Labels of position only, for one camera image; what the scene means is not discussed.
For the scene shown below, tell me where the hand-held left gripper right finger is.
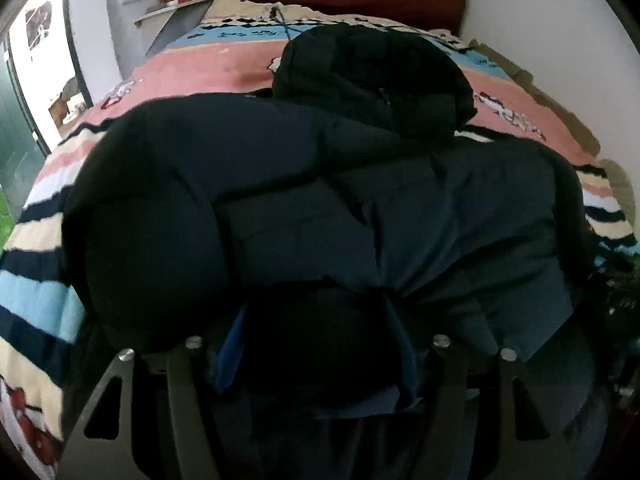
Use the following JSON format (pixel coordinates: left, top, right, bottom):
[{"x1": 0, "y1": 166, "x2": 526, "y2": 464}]
[{"x1": 389, "y1": 304, "x2": 572, "y2": 480}]

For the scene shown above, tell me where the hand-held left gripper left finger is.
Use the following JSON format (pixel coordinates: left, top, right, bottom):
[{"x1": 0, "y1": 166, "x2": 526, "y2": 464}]
[{"x1": 60, "y1": 309, "x2": 249, "y2": 480}]

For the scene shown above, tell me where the dark navy puffer jacket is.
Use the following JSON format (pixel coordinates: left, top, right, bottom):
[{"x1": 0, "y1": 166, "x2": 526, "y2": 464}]
[{"x1": 62, "y1": 22, "x2": 601, "y2": 480}]

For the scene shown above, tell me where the striped cartoon printed blanket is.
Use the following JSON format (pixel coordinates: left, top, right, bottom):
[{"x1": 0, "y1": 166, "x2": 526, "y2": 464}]
[{"x1": 0, "y1": 0, "x2": 640, "y2": 480}]

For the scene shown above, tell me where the brown cardboard box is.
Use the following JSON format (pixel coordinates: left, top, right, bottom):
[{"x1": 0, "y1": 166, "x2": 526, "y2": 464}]
[{"x1": 48, "y1": 77, "x2": 93, "y2": 126}]

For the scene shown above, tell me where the green door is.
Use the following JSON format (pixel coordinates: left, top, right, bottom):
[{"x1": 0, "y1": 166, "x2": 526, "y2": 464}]
[{"x1": 0, "y1": 35, "x2": 51, "y2": 206}]

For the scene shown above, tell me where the thin dark cord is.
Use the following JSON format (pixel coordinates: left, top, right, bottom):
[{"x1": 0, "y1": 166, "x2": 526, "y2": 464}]
[{"x1": 270, "y1": 4, "x2": 302, "y2": 42}]

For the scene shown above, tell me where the grey wall shelf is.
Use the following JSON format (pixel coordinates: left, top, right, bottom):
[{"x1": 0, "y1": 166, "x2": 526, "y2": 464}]
[{"x1": 134, "y1": 0, "x2": 216, "y2": 56}]

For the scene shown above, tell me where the wall poster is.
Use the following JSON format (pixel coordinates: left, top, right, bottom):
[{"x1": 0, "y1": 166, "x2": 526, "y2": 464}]
[{"x1": 25, "y1": 2, "x2": 53, "y2": 51}]

